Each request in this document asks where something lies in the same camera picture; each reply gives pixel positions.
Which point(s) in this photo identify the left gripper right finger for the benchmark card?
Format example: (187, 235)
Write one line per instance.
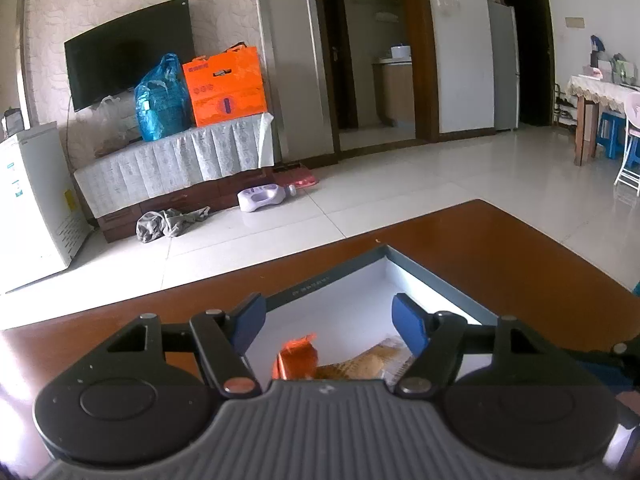
(434, 340)

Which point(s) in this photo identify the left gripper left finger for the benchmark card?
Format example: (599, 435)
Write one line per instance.
(222, 339)

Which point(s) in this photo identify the tan wafer snack packet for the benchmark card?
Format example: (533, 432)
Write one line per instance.
(387, 360)

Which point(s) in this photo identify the orange snack packet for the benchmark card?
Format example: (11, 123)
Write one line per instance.
(297, 360)

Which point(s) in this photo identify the grey open storage box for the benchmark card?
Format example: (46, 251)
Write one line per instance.
(348, 309)

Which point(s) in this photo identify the grey crumpled cloth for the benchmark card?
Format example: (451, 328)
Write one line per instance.
(167, 223)

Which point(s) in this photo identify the purple white plastic bottle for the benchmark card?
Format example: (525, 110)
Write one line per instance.
(252, 199)

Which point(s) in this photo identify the dark wooden tv cabinet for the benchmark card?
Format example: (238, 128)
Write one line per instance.
(218, 195)

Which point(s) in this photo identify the white lace cabinet cloth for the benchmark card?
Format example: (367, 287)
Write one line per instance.
(147, 170)

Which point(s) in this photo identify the white small refrigerator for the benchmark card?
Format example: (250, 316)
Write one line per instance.
(42, 224)

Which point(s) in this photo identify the blue plastic bag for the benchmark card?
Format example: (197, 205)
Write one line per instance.
(162, 101)

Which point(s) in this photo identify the clear plastic bag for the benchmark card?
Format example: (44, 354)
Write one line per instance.
(117, 124)

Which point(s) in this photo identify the orange cardboard box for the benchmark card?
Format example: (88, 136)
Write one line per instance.
(226, 86)

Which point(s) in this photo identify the kitchen counter cabinet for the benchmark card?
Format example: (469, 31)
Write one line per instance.
(393, 88)

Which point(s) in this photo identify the blue plastic stool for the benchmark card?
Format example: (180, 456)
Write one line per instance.
(610, 134)

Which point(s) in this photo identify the wooden dining table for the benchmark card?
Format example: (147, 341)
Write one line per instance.
(594, 96)

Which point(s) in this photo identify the white folding chair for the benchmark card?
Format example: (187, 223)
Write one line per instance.
(627, 176)

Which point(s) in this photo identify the kettle on small refrigerator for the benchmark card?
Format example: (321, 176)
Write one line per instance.
(12, 121)

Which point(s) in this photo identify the black wall television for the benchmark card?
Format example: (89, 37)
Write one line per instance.
(113, 57)

